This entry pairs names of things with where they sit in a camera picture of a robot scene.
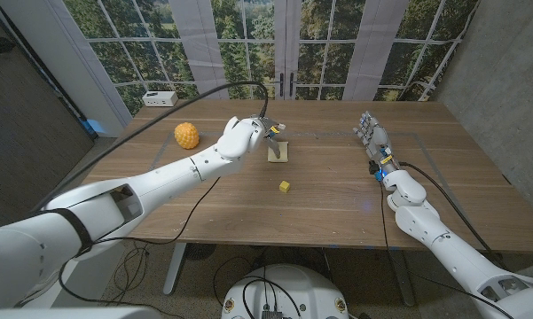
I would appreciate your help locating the blue object by wall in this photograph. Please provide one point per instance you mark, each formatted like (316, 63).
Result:
(93, 126)

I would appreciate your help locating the small yellow block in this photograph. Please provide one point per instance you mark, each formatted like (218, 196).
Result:
(284, 186)

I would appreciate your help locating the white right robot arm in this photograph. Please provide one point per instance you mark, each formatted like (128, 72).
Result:
(448, 248)

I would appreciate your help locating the grey table leg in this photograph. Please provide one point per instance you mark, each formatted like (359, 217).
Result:
(401, 277)

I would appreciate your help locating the yellow toy pineapple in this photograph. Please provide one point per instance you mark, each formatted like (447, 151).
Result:
(186, 135)

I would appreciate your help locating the white table leg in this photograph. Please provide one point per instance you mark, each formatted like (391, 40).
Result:
(176, 266)

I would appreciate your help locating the printed window forest backdrop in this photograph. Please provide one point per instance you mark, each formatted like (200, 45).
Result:
(248, 49)

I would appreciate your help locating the pale yellow sponge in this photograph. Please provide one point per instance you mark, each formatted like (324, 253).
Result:
(284, 153)

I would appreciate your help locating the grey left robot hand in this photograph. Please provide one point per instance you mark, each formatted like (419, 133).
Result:
(272, 137)

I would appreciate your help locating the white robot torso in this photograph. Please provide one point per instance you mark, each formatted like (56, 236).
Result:
(284, 292)

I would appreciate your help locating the black round floor fan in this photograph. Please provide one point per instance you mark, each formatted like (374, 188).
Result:
(200, 251)

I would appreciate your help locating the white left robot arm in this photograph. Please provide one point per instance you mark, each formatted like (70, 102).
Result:
(137, 195)

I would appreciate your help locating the white power strip box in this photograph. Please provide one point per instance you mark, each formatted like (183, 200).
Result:
(159, 98)

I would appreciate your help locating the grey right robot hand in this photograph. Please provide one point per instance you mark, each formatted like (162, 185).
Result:
(378, 139)

